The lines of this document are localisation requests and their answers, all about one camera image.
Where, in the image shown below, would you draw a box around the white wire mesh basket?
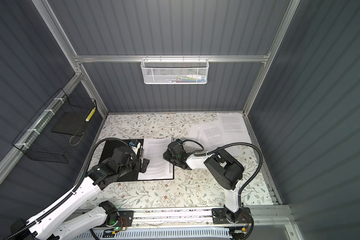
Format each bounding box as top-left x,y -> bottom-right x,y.
141,58 -> 210,85

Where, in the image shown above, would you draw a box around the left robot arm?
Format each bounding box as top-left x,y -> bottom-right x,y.
7,146 -> 150,240

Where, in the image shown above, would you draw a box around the yellow marker pen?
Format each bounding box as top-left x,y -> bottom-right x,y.
85,107 -> 97,122

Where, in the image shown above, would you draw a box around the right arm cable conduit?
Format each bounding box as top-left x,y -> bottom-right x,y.
182,139 -> 264,208

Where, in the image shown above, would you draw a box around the black clip folder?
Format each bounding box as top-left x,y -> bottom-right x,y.
99,139 -> 175,182

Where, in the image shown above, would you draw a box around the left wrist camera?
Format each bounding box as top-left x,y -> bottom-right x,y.
129,140 -> 141,154

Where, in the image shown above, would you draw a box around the floral table mat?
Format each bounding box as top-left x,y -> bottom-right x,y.
67,112 -> 274,210

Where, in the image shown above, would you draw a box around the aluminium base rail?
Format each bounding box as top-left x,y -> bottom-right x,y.
47,206 -> 292,233

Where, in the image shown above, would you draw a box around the black pad in basket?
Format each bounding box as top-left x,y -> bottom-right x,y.
52,112 -> 89,137

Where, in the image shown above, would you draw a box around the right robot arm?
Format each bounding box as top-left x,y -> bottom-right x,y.
163,139 -> 245,223

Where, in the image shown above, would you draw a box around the black wire basket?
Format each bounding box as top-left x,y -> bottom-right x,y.
12,91 -> 97,164

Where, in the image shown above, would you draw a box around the pens in white basket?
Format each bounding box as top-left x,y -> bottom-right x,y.
164,74 -> 207,84

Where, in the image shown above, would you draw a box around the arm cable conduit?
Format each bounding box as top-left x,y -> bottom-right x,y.
182,139 -> 264,208
2,137 -> 137,240

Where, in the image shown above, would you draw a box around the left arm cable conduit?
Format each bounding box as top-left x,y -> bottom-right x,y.
2,137 -> 137,240

